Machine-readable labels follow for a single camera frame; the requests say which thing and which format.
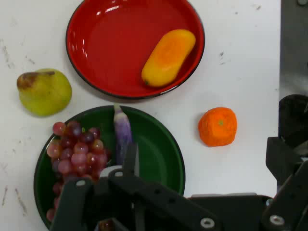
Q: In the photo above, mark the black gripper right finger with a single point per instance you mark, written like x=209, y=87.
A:
x=292, y=173

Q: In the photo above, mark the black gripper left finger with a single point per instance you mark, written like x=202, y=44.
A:
x=144, y=192

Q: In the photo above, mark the dark green round plate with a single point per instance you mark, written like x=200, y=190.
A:
x=156, y=158

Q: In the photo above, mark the purple toy eggplant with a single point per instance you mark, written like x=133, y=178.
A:
x=122, y=137

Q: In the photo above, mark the red toy grape bunch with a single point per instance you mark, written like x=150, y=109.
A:
x=77, y=154

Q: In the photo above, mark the orange toy tangerine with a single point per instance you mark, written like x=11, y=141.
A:
x=217, y=127

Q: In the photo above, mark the grey metal panel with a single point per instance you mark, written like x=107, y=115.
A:
x=293, y=43

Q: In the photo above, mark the yellow orange toy mango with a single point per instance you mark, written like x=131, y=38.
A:
x=168, y=59

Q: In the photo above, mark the green yellow toy pear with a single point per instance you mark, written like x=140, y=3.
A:
x=45, y=93

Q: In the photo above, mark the red round plate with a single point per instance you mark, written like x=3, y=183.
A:
x=115, y=45

